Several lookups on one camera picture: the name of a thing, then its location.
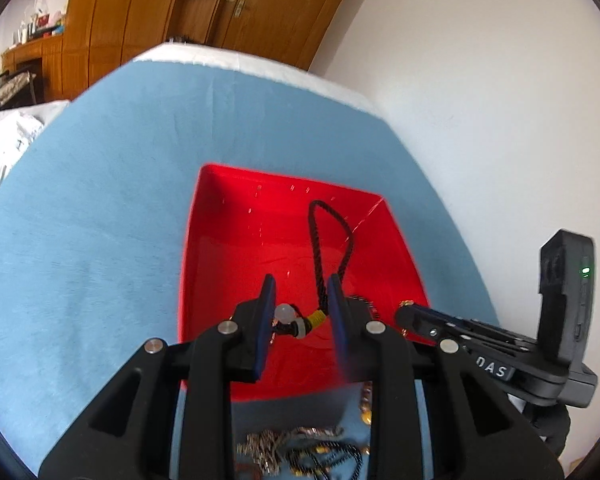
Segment dark necklace with amber beads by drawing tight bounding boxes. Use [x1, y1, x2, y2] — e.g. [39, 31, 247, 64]
[285, 440, 366, 480]

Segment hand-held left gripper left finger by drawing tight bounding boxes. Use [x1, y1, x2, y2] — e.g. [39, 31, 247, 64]
[39, 274, 278, 480]

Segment wooden wardrobe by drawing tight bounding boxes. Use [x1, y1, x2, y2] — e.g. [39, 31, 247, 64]
[62, 0, 256, 106]

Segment thin gold chain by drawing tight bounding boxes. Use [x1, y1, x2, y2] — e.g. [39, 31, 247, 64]
[280, 424, 347, 440]

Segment amber bead pendant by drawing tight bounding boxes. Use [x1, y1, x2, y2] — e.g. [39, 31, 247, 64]
[360, 382, 376, 428]

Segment wooden door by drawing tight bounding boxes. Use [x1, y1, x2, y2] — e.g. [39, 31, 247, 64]
[215, 0, 366, 72]

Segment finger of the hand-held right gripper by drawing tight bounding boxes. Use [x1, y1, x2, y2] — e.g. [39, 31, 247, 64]
[422, 308, 539, 349]
[394, 305, 512, 357]

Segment black cord necklace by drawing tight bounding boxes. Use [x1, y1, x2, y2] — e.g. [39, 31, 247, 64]
[270, 200, 357, 343]

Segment black chair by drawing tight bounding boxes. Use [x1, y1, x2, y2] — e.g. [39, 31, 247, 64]
[0, 57, 38, 112]

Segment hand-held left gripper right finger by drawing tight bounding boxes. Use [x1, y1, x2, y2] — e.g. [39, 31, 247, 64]
[328, 273, 565, 480]

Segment white bedding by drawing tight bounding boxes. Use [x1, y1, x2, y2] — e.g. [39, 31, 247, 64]
[0, 100, 71, 211]

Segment rhinestone brooch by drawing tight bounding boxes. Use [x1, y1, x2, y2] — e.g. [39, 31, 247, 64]
[236, 432, 286, 476]

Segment blue cloth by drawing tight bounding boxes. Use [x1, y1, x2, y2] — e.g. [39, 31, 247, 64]
[0, 52, 501, 480]

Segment wooden desk cabinet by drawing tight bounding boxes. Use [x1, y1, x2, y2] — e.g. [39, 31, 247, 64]
[2, 35, 66, 105]

